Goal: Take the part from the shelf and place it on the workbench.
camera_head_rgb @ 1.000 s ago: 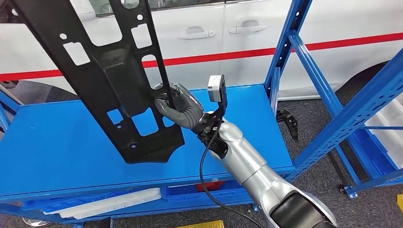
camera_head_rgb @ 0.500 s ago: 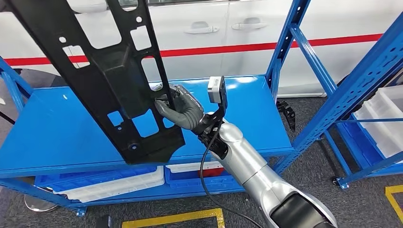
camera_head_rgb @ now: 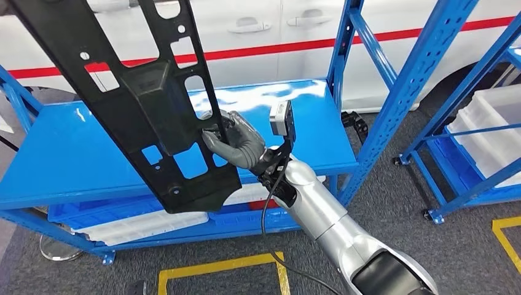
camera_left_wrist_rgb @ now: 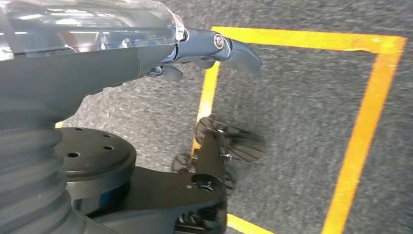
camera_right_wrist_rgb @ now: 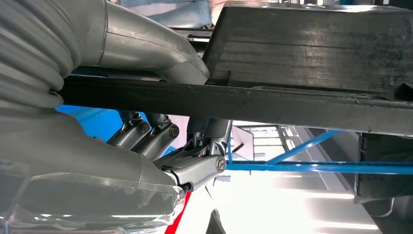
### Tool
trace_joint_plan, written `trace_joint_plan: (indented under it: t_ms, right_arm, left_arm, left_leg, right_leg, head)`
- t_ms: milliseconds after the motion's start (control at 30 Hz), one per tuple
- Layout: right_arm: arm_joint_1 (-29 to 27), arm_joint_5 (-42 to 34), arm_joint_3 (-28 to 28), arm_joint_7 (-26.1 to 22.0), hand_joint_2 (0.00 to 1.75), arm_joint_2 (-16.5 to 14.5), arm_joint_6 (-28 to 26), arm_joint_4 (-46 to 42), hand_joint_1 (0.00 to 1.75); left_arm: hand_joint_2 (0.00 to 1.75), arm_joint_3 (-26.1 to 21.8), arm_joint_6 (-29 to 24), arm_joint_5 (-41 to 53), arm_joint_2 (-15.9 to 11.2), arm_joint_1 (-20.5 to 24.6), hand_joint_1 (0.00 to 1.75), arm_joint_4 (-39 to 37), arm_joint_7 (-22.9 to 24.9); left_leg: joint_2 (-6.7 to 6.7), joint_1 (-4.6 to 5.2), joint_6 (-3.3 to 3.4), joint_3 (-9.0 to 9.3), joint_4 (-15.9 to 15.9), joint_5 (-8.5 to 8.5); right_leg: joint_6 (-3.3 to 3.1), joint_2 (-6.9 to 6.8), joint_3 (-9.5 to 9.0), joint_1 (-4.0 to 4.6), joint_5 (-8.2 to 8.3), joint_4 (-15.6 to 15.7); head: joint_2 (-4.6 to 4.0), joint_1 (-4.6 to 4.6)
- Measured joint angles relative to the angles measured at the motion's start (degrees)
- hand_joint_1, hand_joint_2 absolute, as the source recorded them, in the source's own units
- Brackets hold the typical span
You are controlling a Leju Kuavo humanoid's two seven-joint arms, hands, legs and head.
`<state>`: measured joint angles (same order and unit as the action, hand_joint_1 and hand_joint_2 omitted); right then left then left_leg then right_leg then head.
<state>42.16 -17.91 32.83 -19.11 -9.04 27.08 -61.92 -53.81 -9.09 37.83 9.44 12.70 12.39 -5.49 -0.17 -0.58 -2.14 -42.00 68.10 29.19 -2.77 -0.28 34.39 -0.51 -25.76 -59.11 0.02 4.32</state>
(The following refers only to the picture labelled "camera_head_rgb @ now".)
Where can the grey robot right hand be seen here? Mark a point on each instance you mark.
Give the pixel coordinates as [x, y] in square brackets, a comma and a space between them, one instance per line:
[244, 146]

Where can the black plastic panel part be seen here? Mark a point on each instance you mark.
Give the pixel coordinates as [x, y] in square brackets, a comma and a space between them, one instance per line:
[154, 106]

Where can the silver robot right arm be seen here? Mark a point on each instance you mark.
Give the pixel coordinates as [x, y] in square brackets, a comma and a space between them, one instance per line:
[317, 207]

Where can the black ribbed plastic part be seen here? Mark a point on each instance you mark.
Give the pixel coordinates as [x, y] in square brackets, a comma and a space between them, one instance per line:
[355, 126]

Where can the blue metal shelf rack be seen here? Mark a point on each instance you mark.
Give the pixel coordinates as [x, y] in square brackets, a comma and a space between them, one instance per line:
[437, 216]
[81, 154]

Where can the red flat object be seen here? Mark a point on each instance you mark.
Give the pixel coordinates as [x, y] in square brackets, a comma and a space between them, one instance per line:
[260, 205]

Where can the blue plastic crate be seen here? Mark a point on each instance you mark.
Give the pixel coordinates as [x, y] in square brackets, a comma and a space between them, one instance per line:
[101, 207]
[236, 224]
[441, 163]

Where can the white car with red stripe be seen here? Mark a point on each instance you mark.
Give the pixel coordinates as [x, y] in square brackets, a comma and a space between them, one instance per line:
[264, 57]

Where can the black rack caster wheel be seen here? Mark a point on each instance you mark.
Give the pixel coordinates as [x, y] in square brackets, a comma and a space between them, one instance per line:
[397, 161]
[426, 214]

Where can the black stanchion belt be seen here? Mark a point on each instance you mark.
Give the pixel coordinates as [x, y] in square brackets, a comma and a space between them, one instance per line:
[8, 142]

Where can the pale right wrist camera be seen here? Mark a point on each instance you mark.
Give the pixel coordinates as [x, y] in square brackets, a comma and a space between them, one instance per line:
[278, 118]

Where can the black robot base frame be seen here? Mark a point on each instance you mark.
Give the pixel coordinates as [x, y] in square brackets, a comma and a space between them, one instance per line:
[136, 288]

